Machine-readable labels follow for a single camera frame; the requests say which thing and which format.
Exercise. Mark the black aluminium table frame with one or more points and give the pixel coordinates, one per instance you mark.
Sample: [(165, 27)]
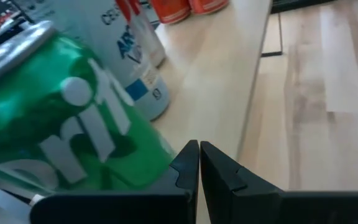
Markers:
[(291, 4)]

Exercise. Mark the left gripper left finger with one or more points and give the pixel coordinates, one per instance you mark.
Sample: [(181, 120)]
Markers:
[(120, 210)]

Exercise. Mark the green Sprite can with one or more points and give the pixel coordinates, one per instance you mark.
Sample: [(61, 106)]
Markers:
[(57, 124)]

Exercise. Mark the white Celsius Arctic Vibe can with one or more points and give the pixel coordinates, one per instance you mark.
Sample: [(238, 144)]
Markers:
[(110, 46)]

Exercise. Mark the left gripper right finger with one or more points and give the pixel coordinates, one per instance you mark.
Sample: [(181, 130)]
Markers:
[(275, 208)]

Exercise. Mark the red Fanta can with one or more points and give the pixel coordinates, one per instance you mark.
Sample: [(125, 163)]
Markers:
[(208, 6), (169, 11)]

